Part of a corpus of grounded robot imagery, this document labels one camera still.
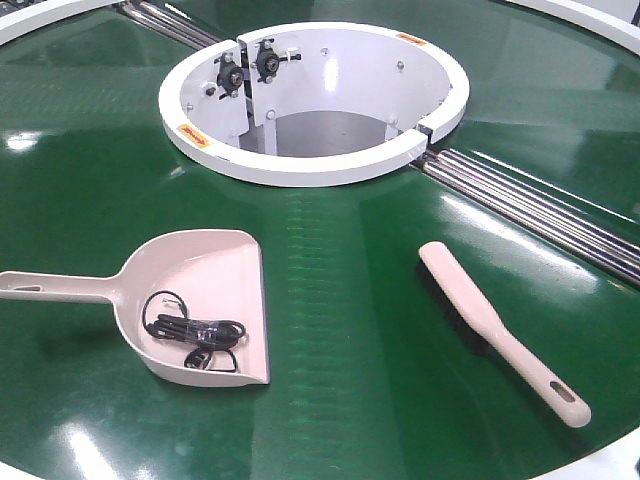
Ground steel conveyor rollers rear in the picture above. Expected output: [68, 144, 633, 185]
[117, 1, 223, 50]

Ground beige hand brush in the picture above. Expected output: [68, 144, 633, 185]
[418, 241, 591, 428]

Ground steel conveyor rollers right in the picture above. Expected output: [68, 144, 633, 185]
[412, 149, 639, 288]

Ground black bearing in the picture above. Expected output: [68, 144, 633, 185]
[204, 52, 244, 99]
[254, 39, 302, 84]

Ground steel conveyor rollers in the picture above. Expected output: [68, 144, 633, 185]
[412, 149, 639, 288]
[117, 1, 223, 50]

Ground white outer conveyor rim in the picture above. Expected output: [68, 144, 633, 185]
[1, 1, 639, 55]

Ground orange warning sticker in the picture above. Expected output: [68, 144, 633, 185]
[178, 124, 210, 148]

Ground black cable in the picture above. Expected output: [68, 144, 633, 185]
[141, 290, 249, 373]

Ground black bearing left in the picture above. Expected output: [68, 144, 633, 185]
[204, 52, 244, 99]

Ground beige plastic dustpan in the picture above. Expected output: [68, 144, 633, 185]
[1, 229, 270, 387]

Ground white inner conveyor ring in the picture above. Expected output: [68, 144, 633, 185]
[157, 20, 471, 188]

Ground black bearing right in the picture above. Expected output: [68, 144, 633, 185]
[254, 39, 302, 84]

